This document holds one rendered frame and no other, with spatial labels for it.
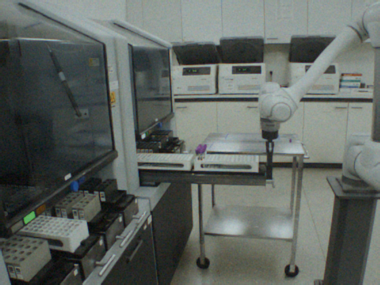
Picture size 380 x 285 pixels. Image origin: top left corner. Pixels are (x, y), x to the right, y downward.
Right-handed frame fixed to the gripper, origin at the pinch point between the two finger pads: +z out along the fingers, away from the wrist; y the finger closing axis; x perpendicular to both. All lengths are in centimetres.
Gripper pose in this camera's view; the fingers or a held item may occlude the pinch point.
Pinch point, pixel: (269, 172)
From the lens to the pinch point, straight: 149.5
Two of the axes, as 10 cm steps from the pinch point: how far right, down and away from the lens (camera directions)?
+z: 0.5, 9.6, 2.7
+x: 9.8, 0.1, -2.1
